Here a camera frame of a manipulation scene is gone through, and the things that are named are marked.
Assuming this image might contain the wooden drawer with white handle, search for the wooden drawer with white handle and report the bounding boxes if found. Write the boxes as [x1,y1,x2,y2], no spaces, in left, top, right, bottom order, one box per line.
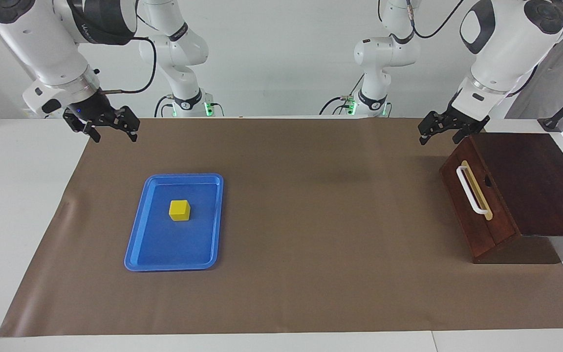
[450,138,518,246]

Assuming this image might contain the yellow block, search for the yellow block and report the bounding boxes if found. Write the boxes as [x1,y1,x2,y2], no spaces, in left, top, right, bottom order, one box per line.
[169,199,191,221]

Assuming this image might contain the dark wooden drawer cabinet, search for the dark wooden drawer cabinet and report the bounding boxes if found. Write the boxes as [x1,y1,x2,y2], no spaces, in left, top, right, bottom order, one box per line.
[439,132,563,264]

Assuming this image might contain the person in grey trousers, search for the person in grey trousers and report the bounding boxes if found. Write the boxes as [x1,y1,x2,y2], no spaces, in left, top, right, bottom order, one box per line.
[504,10,563,120]

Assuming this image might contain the blue plastic tray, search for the blue plastic tray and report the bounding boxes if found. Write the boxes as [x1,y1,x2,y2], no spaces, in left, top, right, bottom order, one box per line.
[124,173,224,272]

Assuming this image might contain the brown paper table mat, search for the brown paper table mat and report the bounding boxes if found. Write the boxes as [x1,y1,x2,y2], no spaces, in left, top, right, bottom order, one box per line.
[0,116,563,338]

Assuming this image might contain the black right base cable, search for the black right base cable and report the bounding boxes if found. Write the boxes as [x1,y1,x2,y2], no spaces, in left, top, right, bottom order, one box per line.
[154,95,173,118]

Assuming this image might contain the black base cable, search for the black base cable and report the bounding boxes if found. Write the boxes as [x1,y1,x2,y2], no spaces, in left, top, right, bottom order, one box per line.
[154,95,173,118]
[319,73,365,116]

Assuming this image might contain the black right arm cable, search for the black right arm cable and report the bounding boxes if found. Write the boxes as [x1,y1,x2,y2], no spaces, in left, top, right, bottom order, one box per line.
[98,35,158,94]

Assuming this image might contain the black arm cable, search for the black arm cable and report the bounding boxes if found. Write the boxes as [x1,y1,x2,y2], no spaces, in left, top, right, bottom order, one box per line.
[406,0,465,39]
[98,35,158,94]

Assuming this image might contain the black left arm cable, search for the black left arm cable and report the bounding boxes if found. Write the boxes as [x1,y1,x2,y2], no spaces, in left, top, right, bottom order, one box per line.
[406,0,465,39]

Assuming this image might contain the black left base cable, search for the black left base cable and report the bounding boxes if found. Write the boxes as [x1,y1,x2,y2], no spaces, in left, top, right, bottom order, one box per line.
[319,73,365,116]

